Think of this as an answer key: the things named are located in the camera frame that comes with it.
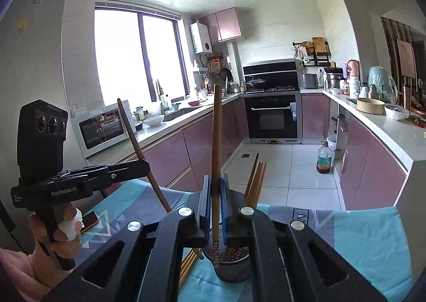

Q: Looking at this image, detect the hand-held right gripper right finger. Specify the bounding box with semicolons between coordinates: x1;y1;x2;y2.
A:
220;174;388;302

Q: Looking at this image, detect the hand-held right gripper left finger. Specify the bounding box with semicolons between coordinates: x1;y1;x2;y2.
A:
42;175;214;302

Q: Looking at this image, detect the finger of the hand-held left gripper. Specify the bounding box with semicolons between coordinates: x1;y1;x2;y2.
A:
71;159;149;172
83;164;151;191

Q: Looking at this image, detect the bunch of wooden chopsticks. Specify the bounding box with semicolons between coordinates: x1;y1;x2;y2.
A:
229;152;267;262

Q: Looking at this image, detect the black mesh holder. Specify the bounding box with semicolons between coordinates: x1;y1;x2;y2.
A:
203;189;251;283

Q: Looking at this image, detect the person's left forearm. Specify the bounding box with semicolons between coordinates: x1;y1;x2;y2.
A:
0;249;72;302

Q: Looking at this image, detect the person's left hand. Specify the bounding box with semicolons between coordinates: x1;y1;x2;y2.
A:
28;204;84;276

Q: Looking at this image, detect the white countertop oven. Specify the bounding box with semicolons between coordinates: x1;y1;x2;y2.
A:
71;99;130;159

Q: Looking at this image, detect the black smartphone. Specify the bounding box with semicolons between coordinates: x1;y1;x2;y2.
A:
81;211;99;227

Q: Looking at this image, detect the pink base cabinet run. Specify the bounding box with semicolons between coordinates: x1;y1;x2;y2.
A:
301;93;408;211
88;94;248;196

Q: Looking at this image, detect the grey refrigerator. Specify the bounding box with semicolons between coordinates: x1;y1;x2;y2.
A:
0;0;72;232

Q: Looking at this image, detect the black built-in oven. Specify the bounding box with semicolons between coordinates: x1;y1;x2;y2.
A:
244;91;303;143

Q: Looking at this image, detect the kitchen window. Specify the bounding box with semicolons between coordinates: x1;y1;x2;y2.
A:
94;2;190;107

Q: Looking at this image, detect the cooking oil bottle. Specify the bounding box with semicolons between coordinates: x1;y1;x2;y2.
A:
316;140;334;174

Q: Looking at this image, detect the wok with lid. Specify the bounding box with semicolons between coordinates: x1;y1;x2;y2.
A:
245;76;267;90

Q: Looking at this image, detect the teal patterned tablecloth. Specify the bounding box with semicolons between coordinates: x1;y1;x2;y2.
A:
78;179;415;302

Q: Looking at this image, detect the black range hood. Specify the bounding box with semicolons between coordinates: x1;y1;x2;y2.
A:
242;59;298;84

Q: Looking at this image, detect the white water heater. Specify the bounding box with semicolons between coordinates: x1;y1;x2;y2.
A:
190;21;212;55

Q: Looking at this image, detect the silver box appliance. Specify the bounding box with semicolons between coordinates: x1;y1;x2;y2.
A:
301;73;318;89

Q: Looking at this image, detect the steel steamer pot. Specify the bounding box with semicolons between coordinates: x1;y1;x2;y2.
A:
324;69;343;89

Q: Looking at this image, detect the beige round tin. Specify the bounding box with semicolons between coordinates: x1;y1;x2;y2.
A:
356;98;386;114

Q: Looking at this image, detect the pink kettle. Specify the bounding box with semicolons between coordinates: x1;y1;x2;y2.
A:
346;59;361;79

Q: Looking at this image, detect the bowl in white bag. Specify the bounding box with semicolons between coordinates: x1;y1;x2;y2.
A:
384;104;410;122

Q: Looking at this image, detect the teal plastic-covered fan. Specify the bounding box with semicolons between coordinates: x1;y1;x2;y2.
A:
368;66;396;103

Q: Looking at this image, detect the brown framed picture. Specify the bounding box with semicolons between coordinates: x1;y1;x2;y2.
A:
396;39;417;79

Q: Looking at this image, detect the pink wall cabinet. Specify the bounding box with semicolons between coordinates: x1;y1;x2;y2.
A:
199;7;242;44

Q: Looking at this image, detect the black wall rack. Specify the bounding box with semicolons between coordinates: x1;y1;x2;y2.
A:
293;37;337;67

